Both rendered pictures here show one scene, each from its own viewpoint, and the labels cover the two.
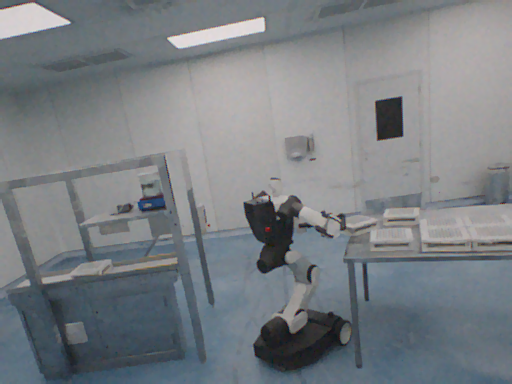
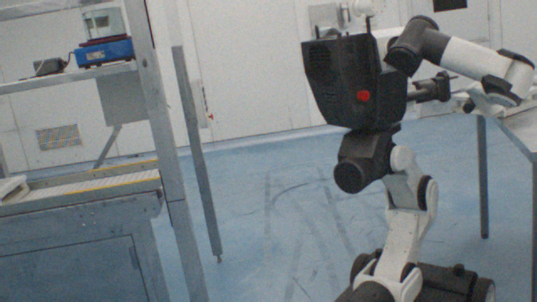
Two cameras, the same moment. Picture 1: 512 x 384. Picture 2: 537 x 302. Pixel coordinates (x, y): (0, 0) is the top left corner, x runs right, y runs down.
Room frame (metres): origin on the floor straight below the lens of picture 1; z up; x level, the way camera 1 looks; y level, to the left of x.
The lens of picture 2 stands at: (1.08, 0.22, 1.25)
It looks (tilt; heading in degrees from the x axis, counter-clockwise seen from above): 14 degrees down; 354
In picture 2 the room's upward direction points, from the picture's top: 9 degrees counter-clockwise
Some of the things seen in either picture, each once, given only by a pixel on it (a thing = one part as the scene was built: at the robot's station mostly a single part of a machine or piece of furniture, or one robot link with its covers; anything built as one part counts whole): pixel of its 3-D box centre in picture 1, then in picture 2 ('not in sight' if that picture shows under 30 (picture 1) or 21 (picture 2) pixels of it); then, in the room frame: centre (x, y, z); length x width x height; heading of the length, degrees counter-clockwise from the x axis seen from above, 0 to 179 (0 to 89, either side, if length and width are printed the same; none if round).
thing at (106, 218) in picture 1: (131, 214); (61, 79); (2.74, 0.72, 1.22); 0.62 x 0.38 x 0.04; 87
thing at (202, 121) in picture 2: (202, 217); (200, 103); (3.58, 0.26, 0.94); 0.17 x 0.06 x 0.26; 177
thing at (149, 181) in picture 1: (150, 182); (101, 13); (2.77, 0.53, 1.42); 0.15 x 0.15 x 0.19
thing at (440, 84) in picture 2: not in sight; (432, 88); (2.70, -0.65, 0.95); 0.12 x 0.10 x 0.13; 101
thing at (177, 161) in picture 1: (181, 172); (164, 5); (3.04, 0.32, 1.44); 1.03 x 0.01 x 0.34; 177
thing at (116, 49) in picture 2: (154, 201); (111, 51); (2.78, 0.53, 1.28); 0.21 x 0.20 x 0.09; 177
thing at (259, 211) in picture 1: (271, 217); (359, 74); (2.49, -0.28, 1.08); 0.34 x 0.30 x 0.36; 19
